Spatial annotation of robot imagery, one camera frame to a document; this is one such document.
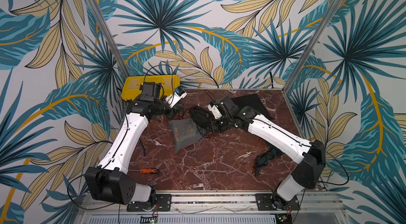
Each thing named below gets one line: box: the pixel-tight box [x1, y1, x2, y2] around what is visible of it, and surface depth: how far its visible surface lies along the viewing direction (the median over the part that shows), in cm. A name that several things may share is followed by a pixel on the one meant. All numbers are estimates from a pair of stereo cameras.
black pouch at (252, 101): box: [230, 94, 272, 120], surface depth 115 cm
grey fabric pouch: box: [168, 118, 203, 154], surface depth 90 cm
